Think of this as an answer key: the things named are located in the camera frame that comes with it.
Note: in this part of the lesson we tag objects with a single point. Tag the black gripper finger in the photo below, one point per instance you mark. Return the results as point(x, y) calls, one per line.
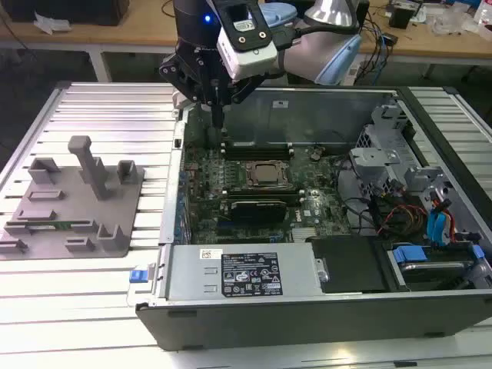
point(175, 71)
point(242, 90)

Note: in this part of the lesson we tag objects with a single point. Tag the green RAM stick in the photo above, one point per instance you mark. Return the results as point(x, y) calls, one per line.
point(61, 225)

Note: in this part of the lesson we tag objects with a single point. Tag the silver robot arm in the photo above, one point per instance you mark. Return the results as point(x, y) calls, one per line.
point(307, 57)

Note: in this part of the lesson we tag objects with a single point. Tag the black RAM slot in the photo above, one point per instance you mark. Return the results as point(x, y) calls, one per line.
point(257, 154)
point(257, 145)
point(261, 190)

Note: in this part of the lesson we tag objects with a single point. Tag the wooden desk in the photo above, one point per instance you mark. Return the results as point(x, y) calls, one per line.
point(134, 34)

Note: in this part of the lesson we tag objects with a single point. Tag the silver CPU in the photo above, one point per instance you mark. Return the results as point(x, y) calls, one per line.
point(267, 173)

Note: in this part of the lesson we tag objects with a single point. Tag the round coin battery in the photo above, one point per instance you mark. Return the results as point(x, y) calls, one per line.
point(315, 154)

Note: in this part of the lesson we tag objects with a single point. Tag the white power strip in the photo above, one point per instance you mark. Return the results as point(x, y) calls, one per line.
point(351, 73)

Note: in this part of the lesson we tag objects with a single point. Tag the black graphics card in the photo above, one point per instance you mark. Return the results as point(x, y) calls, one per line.
point(257, 211)

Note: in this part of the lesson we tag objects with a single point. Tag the green motherboard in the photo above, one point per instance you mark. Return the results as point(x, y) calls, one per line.
point(319, 192)

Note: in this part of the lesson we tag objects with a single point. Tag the crumpled white paper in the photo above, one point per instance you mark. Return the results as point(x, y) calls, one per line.
point(52, 23)

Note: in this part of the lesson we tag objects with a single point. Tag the metal drive cage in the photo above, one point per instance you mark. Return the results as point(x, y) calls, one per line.
point(376, 157)

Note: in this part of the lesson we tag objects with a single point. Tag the small black box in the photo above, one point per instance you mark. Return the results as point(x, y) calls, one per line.
point(390, 39)

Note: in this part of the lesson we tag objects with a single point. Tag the silver heat sink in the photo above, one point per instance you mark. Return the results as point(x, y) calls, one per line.
point(305, 235)

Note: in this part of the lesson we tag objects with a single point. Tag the grey parts rack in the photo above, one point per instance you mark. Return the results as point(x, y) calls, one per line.
point(73, 209)

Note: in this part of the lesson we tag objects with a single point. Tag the black desk device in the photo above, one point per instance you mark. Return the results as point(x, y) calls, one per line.
point(400, 17)

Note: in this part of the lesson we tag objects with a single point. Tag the silver power supply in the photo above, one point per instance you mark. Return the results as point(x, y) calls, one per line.
point(192, 273)

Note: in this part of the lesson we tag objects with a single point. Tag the black plastic bay cover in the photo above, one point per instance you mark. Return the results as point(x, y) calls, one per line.
point(346, 265)

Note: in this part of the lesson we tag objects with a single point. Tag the blue case latch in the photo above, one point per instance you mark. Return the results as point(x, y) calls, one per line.
point(138, 276)

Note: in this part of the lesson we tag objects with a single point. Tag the clear plastic bags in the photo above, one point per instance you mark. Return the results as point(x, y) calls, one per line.
point(453, 21)

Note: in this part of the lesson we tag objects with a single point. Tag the hard disk in blue carrier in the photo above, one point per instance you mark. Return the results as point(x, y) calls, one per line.
point(408, 253)

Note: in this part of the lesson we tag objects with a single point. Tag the black open PC case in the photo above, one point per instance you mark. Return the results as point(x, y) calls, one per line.
point(307, 323)

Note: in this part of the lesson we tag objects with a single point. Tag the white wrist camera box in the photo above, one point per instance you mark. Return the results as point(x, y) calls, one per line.
point(250, 57)

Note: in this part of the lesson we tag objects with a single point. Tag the grey metal bracket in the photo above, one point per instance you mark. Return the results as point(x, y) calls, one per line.
point(426, 180)

